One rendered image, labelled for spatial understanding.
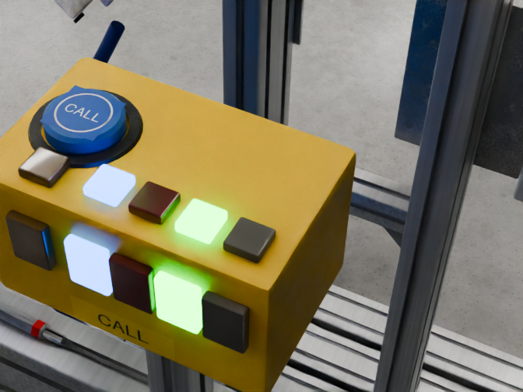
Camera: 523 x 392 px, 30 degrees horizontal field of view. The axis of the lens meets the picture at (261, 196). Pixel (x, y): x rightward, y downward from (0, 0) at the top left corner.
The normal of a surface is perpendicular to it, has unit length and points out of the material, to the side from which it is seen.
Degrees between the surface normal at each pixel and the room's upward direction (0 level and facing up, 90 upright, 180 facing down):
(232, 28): 90
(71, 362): 0
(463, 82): 90
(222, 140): 0
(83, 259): 90
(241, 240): 0
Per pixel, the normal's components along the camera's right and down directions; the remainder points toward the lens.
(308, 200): 0.02, -0.69
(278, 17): 0.90, 0.33
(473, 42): -0.44, 0.65
